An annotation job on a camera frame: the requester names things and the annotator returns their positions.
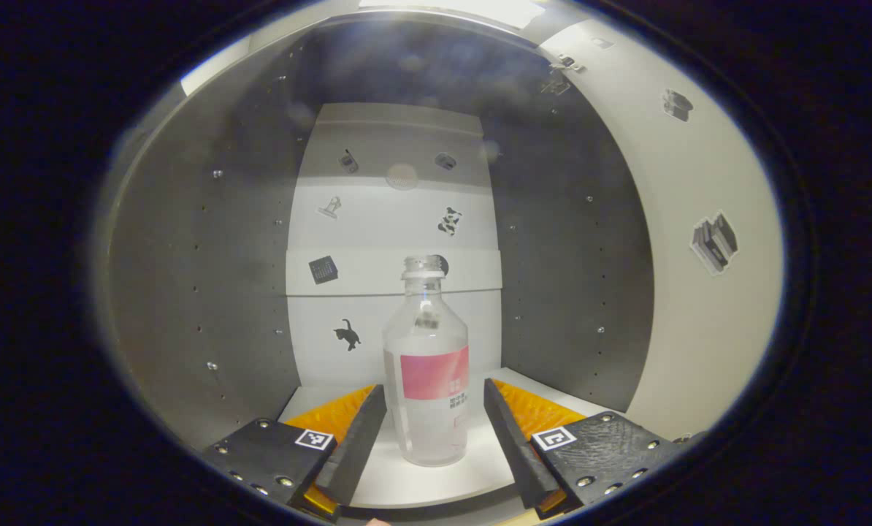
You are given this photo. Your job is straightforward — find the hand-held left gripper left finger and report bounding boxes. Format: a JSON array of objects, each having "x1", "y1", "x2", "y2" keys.
[{"x1": 201, "y1": 384, "x2": 388, "y2": 521}]

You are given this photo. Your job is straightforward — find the clear bottle pink label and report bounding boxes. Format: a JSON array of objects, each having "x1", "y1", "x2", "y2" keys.
[{"x1": 383, "y1": 254, "x2": 471, "y2": 468}]

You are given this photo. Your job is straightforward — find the ceiling light panel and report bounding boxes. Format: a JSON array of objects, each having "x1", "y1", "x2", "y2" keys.
[{"x1": 359, "y1": 0, "x2": 546, "y2": 30}]

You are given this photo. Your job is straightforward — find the white cabinet shelf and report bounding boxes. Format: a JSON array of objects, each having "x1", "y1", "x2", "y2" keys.
[{"x1": 279, "y1": 367, "x2": 627, "y2": 510}]

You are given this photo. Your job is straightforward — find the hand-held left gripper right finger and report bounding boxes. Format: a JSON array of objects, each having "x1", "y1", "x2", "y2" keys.
[{"x1": 483, "y1": 378, "x2": 700, "y2": 521}]

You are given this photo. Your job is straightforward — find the dark grey cabinet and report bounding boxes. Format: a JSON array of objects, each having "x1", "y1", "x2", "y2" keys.
[{"x1": 100, "y1": 7, "x2": 659, "y2": 523}]

